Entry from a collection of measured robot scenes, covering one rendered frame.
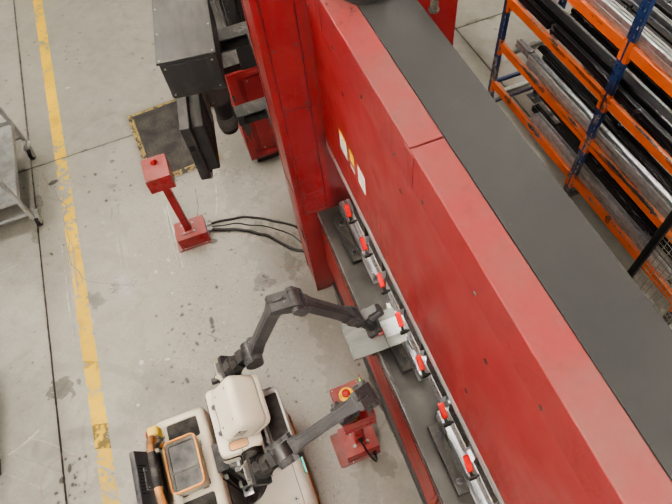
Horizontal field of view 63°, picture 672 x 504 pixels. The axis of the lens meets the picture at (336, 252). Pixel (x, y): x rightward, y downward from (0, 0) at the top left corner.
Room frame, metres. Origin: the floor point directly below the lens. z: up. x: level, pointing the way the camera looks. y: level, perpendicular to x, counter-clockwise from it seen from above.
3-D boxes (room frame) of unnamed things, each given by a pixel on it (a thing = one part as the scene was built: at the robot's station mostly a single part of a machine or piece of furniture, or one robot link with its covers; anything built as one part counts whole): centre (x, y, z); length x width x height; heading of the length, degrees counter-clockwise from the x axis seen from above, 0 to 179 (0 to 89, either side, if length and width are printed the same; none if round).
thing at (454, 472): (0.46, -0.33, 0.89); 0.30 x 0.05 x 0.03; 12
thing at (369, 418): (0.79, 0.04, 0.75); 0.20 x 0.16 x 0.18; 13
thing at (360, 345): (1.03, -0.11, 1.00); 0.26 x 0.18 x 0.01; 102
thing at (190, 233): (2.46, 1.05, 0.41); 0.25 x 0.20 x 0.83; 102
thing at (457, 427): (0.50, -0.38, 1.26); 0.15 x 0.09 x 0.17; 12
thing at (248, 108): (2.27, 0.29, 1.18); 0.40 x 0.24 x 0.07; 12
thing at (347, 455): (0.78, 0.07, 0.06); 0.25 x 0.20 x 0.12; 103
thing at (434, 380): (0.69, -0.34, 1.26); 0.15 x 0.09 x 0.17; 12
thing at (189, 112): (2.13, 0.58, 1.42); 0.45 x 0.12 x 0.36; 5
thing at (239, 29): (2.27, 0.29, 1.67); 0.40 x 0.24 x 0.07; 12
